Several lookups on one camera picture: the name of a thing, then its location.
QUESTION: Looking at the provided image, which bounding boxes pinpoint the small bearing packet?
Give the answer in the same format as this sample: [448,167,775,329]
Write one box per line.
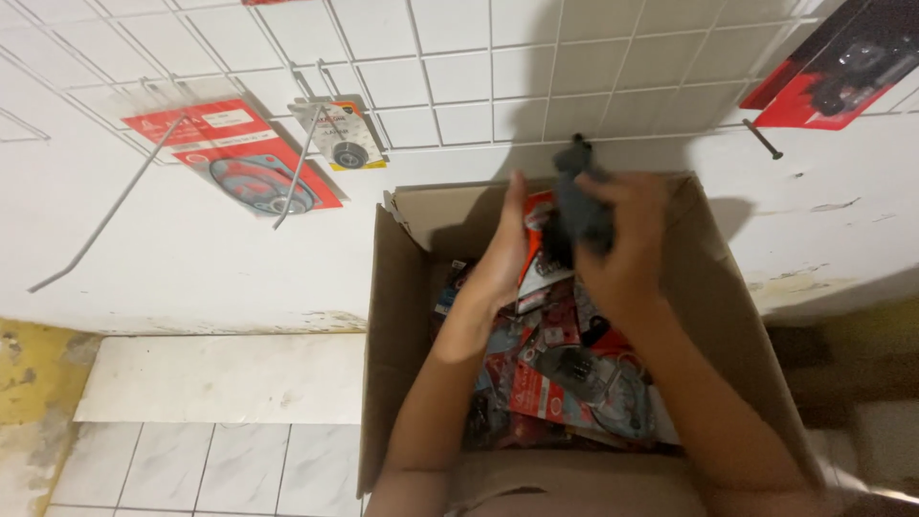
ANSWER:
[288,99,387,172]

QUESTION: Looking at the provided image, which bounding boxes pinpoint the dark display hook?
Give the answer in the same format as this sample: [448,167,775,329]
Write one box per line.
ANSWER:
[741,118,784,160]

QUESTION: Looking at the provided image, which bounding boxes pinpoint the person's right hand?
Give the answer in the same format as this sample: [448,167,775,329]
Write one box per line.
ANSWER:
[572,171,673,326]

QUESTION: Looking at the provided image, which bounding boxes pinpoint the red gasket packet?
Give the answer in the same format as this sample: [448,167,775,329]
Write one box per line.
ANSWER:
[121,98,344,217]

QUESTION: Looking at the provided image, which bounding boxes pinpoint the white wire grid panel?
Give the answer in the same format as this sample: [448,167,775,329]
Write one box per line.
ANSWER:
[0,0,919,166]

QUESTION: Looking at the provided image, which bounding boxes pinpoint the short white display hook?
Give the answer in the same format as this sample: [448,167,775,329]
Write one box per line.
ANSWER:
[272,63,330,231]

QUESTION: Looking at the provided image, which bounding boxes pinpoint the red spare part blister pack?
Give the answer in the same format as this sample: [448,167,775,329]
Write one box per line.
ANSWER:
[518,134,618,315]

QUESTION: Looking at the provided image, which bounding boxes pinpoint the brown cardboard box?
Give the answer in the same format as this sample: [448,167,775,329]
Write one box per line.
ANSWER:
[357,172,825,517]

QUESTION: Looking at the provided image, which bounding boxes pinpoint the long white display hook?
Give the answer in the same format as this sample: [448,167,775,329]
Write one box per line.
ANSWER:
[27,78,189,294]

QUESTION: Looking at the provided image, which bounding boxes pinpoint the heap of red part packets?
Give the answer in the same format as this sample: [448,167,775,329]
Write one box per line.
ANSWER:
[431,258,679,452]

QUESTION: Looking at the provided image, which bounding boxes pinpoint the red black part packet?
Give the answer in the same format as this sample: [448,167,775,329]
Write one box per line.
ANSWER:
[740,0,919,132]

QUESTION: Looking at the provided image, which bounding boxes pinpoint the person's left hand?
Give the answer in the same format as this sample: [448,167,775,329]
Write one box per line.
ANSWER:
[474,170,534,311]

